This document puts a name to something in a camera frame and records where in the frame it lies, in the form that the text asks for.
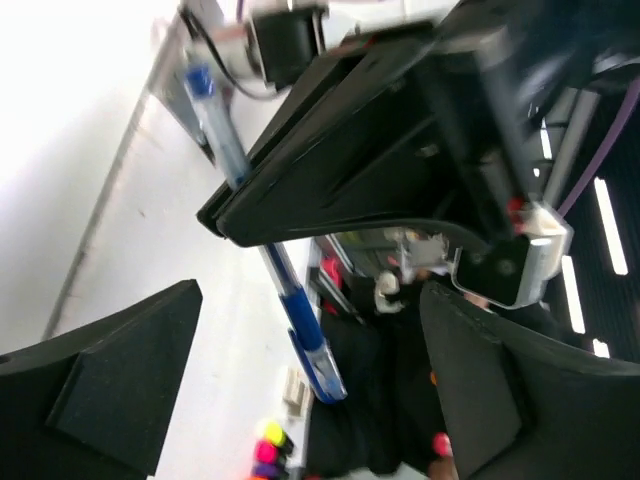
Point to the blue gel pen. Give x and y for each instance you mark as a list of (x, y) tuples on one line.
[(336, 152)]

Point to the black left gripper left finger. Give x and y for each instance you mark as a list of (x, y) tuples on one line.
[(96, 402)]

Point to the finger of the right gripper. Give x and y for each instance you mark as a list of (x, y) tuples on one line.
[(471, 197)]

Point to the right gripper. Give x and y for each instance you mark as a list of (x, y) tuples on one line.
[(525, 53)]

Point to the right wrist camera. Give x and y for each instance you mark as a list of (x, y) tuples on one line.
[(514, 273)]

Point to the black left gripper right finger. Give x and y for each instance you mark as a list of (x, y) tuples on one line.
[(519, 405)]

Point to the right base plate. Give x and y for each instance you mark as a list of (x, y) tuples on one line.
[(166, 80)]

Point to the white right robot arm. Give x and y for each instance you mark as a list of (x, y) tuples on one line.
[(270, 45)]

